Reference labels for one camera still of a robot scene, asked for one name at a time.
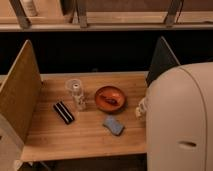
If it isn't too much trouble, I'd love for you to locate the orange ceramic bowl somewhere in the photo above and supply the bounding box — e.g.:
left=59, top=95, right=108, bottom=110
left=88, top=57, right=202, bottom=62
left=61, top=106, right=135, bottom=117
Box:
left=94, top=86, right=126, bottom=113

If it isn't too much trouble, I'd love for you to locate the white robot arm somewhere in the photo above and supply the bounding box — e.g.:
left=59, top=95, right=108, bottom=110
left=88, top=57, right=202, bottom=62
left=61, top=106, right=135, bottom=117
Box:
left=136, top=62, right=213, bottom=171

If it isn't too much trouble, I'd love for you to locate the clear plastic bottle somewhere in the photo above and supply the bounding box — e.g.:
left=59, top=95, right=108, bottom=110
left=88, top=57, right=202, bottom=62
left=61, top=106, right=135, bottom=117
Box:
left=65, top=79, right=86, bottom=111

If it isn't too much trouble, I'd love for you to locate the blue sponge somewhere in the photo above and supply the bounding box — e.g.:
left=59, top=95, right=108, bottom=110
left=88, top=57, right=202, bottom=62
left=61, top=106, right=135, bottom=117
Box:
left=103, top=116, right=124, bottom=136

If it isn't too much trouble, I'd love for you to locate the right dark side panel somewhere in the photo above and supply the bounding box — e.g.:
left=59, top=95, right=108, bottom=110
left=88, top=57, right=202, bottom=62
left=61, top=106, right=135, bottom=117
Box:
left=146, top=36, right=180, bottom=86

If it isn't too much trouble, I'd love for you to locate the left wooden side panel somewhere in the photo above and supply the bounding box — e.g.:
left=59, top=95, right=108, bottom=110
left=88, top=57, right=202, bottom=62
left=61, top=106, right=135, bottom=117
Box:
left=0, top=40, right=42, bottom=146

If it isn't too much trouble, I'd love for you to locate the wooden shelf rack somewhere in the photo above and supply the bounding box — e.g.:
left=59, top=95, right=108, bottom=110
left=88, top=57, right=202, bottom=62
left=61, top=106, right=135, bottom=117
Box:
left=0, top=0, right=213, bottom=32

